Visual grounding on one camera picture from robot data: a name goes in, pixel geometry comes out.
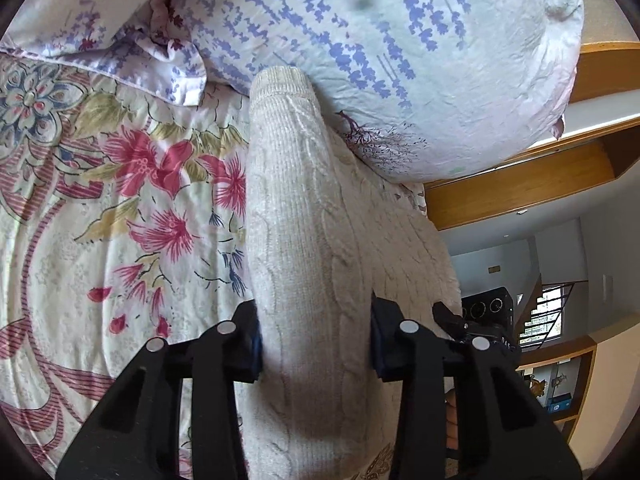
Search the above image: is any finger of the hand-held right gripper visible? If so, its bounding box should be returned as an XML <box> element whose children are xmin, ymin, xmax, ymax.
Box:
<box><xmin>432</xmin><ymin>302</ymin><xmax>470</xmax><ymax>343</ymax></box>

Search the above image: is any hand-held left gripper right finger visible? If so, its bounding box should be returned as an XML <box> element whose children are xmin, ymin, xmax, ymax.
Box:
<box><xmin>370</xmin><ymin>291</ymin><xmax>584</xmax><ymax>480</ymax></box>

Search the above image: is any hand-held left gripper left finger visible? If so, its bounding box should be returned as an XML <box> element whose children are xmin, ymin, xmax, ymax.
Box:
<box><xmin>56</xmin><ymin>300</ymin><xmax>264</xmax><ymax>480</ymax></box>

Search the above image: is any beige cable knit sweater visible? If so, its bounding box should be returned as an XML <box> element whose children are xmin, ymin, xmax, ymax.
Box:
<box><xmin>239</xmin><ymin>66</ymin><xmax>464</xmax><ymax>480</ymax></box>

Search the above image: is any window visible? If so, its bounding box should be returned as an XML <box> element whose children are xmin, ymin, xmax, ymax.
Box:
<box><xmin>529</xmin><ymin>285</ymin><xmax>572</xmax><ymax>347</ymax></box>

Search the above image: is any staircase with railing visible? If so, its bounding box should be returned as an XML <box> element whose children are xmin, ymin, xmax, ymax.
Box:
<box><xmin>514</xmin><ymin>272</ymin><xmax>592</xmax><ymax>352</ymax></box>

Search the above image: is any curved wooden shelf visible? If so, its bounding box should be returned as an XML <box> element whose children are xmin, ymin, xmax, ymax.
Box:
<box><xmin>516</xmin><ymin>332</ymin><xmax>602</xmax><ymax>443</ymax></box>

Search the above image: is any wooden headboard shelf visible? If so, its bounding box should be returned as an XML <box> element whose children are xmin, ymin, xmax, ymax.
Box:
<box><xmin>424</xmin><ymin>41</ymin><xmax>640</xmax><ymax>232</ymax></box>

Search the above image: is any floral bed sheet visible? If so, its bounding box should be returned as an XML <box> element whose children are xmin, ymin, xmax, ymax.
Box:
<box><xmin>0</xmin><ymin>52</ymin><xmax>432</xmax><ymax>480</ymax></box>

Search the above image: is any white pillow with lavender print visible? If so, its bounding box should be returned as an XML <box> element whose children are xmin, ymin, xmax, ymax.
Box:
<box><xmin>150</xmin><ymin>0</ymin><xmax>586</xmax><ymax>184</ymax></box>

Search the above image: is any white pillow with sparse sprigs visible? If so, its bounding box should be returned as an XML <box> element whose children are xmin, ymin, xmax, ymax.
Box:
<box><xmin>0</xmin><ymin>0</ymin><xmax>221</xmax><ymax>107</ymax></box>

